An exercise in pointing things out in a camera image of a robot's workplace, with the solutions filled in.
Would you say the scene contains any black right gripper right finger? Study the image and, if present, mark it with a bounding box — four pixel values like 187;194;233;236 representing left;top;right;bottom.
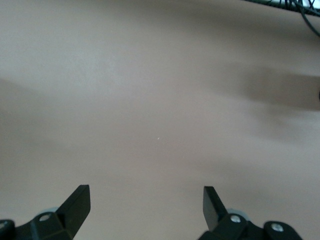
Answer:
198;186;266;240

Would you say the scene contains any thin black cable loop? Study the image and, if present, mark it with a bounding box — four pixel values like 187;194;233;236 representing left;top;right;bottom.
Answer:
297;0;320;36

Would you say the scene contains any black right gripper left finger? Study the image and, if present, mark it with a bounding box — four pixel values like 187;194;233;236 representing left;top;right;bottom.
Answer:
14;184;91;240

